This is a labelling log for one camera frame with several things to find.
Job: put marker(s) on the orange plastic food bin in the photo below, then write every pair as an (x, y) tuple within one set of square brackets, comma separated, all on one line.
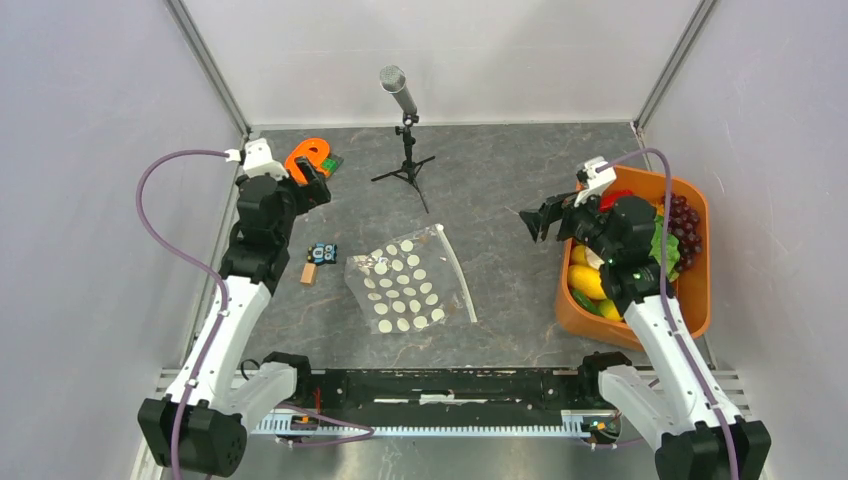
[(693, 287)]

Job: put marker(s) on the small wooden block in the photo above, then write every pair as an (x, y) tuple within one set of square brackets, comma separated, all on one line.
[(308, 274)]

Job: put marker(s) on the yellow lemon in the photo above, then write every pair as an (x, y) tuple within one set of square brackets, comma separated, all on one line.
[(608, 310)]

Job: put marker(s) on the green cucumber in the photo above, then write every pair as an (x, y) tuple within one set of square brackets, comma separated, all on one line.
[(585, 303)]

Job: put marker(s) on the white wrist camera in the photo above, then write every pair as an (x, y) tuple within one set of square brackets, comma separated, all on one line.
[(259, 160), (595, 177)]

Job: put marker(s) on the green block on dark plate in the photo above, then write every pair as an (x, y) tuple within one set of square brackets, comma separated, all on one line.
[(330, 165)]

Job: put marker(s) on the green lettuce leaf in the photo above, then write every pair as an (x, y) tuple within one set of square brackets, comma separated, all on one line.
[(671, 255)]

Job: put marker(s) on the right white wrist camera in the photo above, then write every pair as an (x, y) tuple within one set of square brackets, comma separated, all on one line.
[(595, 177)]

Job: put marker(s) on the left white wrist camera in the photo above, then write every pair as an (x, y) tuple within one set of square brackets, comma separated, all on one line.
[(259, 160)]

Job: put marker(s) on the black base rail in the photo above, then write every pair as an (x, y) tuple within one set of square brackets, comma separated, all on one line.
[(473, 397)]

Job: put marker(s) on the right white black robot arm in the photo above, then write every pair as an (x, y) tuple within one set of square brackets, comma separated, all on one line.
[(694, 429)]

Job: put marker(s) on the yellow mango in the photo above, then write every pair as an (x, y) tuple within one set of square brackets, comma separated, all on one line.
[(586, 280)]

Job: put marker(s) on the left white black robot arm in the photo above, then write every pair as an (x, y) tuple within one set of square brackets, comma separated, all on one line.
[(201, 424)]

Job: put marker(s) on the red chili pepper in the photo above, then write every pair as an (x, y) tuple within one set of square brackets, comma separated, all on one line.
[(609, 199)]

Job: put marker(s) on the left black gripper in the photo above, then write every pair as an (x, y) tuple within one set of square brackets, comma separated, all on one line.
[(310, 195)]

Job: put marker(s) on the white cable duct strip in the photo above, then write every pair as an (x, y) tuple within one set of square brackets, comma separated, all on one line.
[(567, 424)]

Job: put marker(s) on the silver microphone on tripod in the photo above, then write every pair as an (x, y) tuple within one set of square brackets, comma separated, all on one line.
[(393, 80)]

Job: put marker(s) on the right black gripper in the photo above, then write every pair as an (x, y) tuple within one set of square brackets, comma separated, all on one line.
[(554, 209)]

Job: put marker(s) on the clear dotted zip top bag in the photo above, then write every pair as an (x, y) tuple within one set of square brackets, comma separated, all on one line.
[(410, 284)]

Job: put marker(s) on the purple grape bunch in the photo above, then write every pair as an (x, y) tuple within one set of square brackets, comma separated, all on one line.
[(684, 226)]

